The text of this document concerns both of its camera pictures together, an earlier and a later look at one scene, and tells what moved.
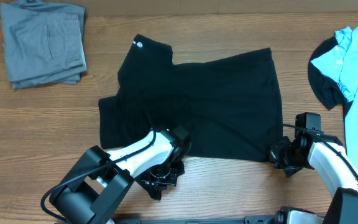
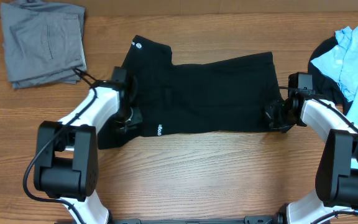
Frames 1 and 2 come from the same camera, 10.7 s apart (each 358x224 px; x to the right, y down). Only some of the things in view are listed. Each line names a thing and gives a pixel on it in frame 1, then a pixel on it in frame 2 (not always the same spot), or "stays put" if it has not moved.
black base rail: [249, 219] stays put
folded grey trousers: [43, 43] stays put
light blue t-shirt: [352, 61] stays put
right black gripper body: [286, 158] → [276, 113]
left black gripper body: [161, 176] → [122, 119]
